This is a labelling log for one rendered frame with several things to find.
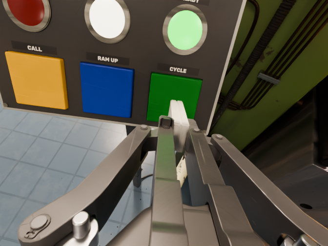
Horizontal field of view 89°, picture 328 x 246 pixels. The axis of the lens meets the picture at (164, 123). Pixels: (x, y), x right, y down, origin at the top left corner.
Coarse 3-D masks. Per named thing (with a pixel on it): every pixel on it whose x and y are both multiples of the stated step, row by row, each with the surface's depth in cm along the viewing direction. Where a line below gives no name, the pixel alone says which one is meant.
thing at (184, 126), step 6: (180, 102) 20; (180, 108) 18; (180, 114) 17; (180, 120) 15; (186, 120) 15; (186, 126) 14; (180, 132) 15; (186, 132) 15; (180, 138) 15; (180, 144) 15; (180, 150) 16
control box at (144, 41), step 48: (0, 0) 21; (48, 0) 20; (144, 0) 20; (192, 0) 20; (240, 0) 20; (0, 48) 23; (48, 48) 23; (96, 48) 23; (144, 48) 23; (192, 48) 22; (0, 96) 26; (144, 96) 26
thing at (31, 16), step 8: (8, 0) 20; (16, 0) 20; (24, 0) 20; (32, 0) 20; (40, 0) 20; (16, 8) 21; (24, 8) 21; (32, 8) 21; (40, 8) 21; (16, 16) 21; (24, 16) 21; (32, 16) 21; (40, 16) 21; (32, 24) 21
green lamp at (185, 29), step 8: (176, 16) 21; (184, 16) 21; (192, 16) 21; (176, 24) 21; (184, 24) 21; (192, 24) 21; (200, 24) 21; (168, 32) 22; (176, 32) 22; (184, 32) 21; (192, 32) 22; (200, 32) 22; (176, 40) 22; (184, 40) 22; (192, 40) 22; (184, 48) 22
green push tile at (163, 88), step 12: (156, 72) 24; (156, 84) 24; (168, 84) 24; (180, 84) 24; (192, 84) 24; (156, 96) 25; (168, 96) 25; (180, 96) 25; (192, 96) 25; (156, 108) 26; (168, 108) 26; (192, 108) 25; (156, 120) 26
